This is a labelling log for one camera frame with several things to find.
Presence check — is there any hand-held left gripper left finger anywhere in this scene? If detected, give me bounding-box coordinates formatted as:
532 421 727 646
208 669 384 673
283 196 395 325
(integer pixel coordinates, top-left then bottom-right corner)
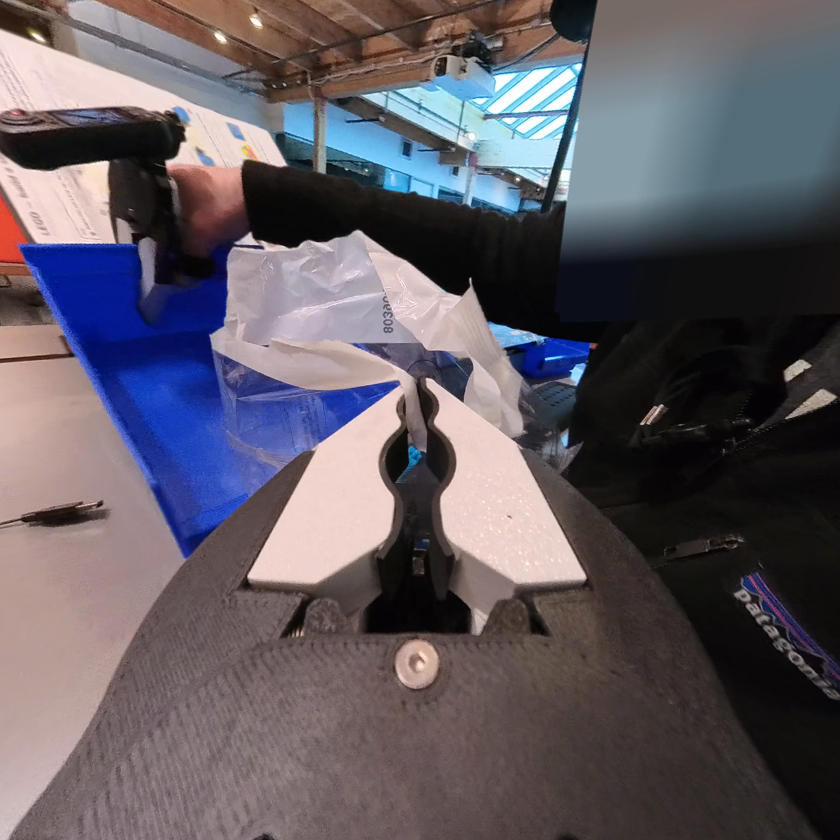
247 384 411 634

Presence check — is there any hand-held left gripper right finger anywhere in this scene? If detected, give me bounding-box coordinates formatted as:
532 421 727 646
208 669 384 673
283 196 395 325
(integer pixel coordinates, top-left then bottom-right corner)
420 378 588 636

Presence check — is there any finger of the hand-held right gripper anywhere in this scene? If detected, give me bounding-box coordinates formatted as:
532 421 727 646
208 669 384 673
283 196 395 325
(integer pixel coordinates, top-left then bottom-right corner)
136 236 177 327

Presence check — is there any blue plastic bin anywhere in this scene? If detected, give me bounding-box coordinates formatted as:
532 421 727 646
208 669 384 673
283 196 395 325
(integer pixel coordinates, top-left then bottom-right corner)
18 243 592 559

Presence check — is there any numbered white plastic bag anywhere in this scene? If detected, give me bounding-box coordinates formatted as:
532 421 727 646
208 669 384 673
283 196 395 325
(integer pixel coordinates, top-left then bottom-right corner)
210 230 526 473

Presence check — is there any person's right forearm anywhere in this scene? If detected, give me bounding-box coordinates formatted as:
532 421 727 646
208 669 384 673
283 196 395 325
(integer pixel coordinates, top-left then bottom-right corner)
241 159 592 342

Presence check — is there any person's right hand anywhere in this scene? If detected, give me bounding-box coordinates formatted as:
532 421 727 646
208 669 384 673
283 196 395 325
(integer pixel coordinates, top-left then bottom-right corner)
167 163 250 260

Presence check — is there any white instruction sheet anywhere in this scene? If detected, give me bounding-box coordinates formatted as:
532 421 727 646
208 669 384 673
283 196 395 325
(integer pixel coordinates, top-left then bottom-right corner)
0 29 287 244

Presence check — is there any orange board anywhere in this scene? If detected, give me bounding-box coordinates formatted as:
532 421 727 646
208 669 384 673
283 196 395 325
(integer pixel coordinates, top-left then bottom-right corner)
0 196 32 263

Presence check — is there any black metal pole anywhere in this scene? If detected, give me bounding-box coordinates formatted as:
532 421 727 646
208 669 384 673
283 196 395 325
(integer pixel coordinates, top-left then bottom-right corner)
540 62 586 215

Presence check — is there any white ceiling projector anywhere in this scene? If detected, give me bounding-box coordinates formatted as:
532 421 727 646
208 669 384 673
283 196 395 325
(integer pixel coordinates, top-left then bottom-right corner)
432 54 496 86

